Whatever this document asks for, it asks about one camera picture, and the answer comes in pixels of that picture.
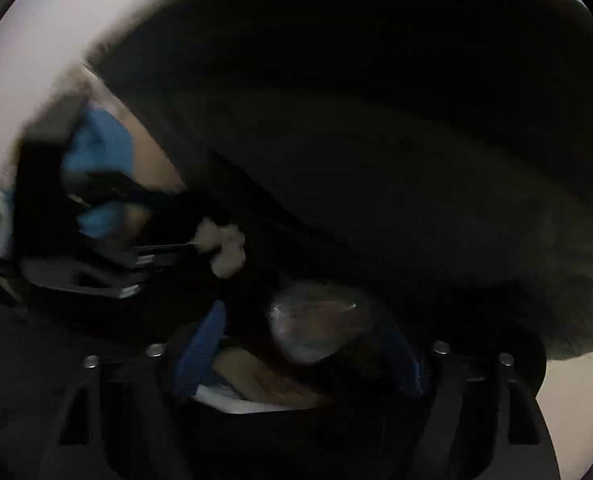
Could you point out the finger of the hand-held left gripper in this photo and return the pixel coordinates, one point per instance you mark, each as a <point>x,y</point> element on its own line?
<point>99,222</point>
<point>101,145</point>

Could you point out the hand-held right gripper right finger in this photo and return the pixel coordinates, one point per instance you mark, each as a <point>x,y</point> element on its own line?
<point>407,360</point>

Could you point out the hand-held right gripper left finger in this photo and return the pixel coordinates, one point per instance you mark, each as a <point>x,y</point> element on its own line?
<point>201,350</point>

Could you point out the clear plastic wrapper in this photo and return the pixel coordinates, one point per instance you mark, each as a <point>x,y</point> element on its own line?
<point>311,325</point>

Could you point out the beige tissue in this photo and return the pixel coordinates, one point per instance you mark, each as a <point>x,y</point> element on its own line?
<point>224,250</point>

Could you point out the black trash bag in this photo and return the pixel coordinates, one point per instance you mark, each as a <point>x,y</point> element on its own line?
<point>376,160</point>

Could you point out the white paper scrap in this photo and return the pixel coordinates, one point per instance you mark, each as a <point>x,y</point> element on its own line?
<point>226,399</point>

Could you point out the yellow snack packet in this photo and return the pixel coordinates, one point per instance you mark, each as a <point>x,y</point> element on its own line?
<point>271,377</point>

